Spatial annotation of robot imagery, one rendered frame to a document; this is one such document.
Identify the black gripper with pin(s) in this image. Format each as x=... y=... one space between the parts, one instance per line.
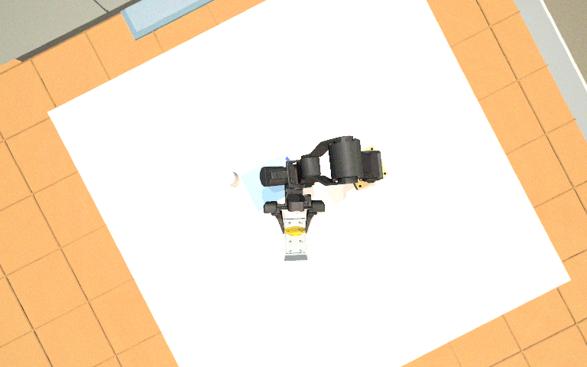
x=276 y=209

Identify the white dish rack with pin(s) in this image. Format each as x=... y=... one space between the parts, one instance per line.
x=295 y=246

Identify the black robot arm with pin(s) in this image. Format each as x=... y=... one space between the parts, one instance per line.
x=348 y=163

